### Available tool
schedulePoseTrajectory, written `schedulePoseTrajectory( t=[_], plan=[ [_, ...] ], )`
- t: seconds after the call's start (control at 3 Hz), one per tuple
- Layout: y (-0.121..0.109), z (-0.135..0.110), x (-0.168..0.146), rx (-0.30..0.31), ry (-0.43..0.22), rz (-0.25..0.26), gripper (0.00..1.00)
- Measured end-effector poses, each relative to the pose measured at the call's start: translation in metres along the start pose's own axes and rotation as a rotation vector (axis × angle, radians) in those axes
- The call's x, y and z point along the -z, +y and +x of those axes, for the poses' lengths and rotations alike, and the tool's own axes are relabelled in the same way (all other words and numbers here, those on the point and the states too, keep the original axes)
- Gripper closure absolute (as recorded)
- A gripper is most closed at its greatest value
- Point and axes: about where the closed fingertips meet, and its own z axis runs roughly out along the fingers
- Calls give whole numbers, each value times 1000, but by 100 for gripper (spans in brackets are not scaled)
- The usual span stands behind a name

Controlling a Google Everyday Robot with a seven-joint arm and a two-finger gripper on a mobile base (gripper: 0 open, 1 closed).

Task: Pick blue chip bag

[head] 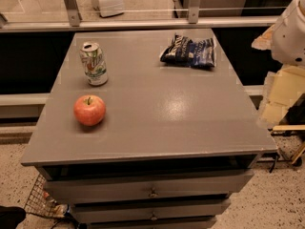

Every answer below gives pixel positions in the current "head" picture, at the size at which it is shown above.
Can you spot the grey drawer cabinet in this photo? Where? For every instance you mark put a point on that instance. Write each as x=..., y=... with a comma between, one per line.
x=192, y=135

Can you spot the top drawer knob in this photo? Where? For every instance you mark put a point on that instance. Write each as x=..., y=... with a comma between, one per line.
x=153, y=193

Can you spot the wire basket on floor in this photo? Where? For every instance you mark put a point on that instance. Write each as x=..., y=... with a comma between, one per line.
x=41, y=204

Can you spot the blue chip bag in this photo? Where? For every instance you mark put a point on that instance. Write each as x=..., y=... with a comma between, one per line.
x=187, y=53

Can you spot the black object bottom left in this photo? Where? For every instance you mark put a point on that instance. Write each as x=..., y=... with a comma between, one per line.
x=10, y=217

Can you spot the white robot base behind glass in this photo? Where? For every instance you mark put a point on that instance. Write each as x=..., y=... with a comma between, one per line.
x=108, y=8

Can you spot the drawer knob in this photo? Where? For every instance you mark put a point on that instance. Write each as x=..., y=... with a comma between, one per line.
x=153, y=193
x=153, y=217

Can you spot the white green soda can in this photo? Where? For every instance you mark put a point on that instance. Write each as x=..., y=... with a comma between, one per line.
x=94, y=64

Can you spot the metal railing frame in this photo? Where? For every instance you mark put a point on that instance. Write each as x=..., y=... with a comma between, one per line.
x=81, y=15

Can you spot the wooden frame stand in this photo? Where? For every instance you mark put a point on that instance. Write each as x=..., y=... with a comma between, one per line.
x=295, y=159

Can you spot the red apple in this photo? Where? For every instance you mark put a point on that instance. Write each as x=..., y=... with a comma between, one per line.
x=89, y=110

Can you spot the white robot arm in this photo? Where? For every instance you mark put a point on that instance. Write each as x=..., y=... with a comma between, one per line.
x=288, y=38

